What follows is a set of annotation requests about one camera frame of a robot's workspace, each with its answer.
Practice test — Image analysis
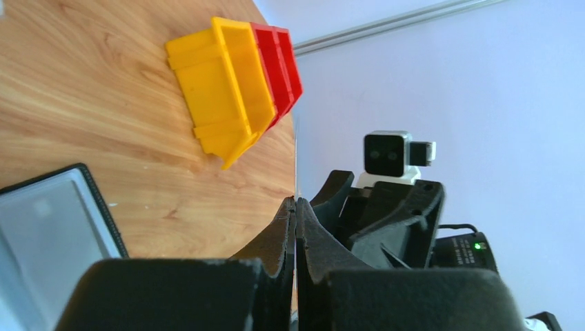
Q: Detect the aluminium frame rail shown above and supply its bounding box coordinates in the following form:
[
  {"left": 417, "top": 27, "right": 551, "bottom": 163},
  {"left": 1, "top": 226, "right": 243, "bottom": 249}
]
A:
[{"left": 294, "top": 0, "right": 502, "bottom": 57}]

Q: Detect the black leather card holder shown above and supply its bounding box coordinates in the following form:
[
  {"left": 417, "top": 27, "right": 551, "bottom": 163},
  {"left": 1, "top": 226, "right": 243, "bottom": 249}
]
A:
[{"left": 1, "top": 163, "right": 128, "bottom": 330}]

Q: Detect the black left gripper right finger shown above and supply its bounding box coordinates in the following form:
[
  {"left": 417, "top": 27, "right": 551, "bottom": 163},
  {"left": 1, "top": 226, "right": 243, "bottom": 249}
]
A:
[{"left": 296, "top": 198, "right": 524, "bottom": 330}]

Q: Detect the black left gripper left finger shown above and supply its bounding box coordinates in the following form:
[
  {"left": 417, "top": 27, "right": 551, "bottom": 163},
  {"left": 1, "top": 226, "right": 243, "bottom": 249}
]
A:
[{"left": 57, "top": 197, "right": 295, "bottom": 330}]

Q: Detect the red plastic bin middle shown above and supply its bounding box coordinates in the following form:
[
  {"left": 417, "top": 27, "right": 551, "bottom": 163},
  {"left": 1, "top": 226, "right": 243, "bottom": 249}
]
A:
[{"left": 250, "top": 23, "right": 293, "bottom": 128}]

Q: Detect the red plastic bin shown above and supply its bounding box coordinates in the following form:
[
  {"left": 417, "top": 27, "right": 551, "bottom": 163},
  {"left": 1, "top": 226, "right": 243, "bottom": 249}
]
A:
[
  {"left": 250, "top": 23, "right": 293, "bottom": 128},
  {"left": 275, "top": 27, "right": 303, "bottom": 118}
]

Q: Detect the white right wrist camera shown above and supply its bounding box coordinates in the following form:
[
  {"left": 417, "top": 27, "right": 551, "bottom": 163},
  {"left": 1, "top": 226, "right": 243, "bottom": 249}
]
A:
[{"left": 357, "top": 130, "right": 437, "bottom": 188}]

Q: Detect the red plastic bin far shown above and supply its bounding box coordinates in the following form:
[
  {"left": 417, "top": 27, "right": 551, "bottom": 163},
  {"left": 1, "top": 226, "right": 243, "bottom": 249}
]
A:
[{"left": 275, "top": 27, "right": 303, "bottom": 118}]

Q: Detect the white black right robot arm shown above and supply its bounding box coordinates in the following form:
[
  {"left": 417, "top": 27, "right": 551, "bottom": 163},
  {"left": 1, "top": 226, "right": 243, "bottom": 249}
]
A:
[{"left": 310, "top": 168, "right": 497, "bottom": 272}]

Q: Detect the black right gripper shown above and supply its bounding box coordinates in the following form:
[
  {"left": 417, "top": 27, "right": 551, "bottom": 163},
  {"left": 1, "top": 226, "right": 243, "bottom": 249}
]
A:
[{"left": 310, "top": 170, "right": 446, "bottom": 269}]

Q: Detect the yellow plastic bin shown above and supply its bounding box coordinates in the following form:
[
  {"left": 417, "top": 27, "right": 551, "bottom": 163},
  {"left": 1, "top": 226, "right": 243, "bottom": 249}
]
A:
[{"left": 165, "top": 17, "right": 276, "bottom": 170}]

